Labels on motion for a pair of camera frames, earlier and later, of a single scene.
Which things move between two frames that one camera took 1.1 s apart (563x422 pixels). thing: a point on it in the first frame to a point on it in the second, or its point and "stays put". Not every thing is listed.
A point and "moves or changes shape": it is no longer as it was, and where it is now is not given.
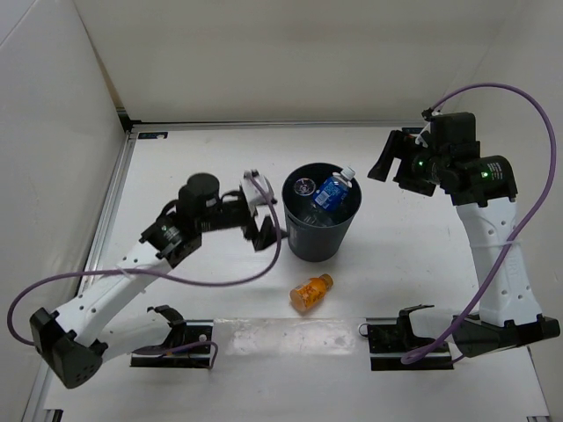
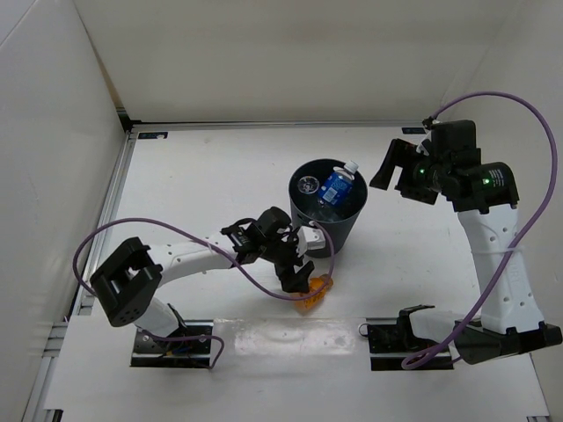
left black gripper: [262, 237] to [298, 281]
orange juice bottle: [310, 293] stays put
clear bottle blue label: [332, 192] moves or changes shape
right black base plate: [388, 343] stays put
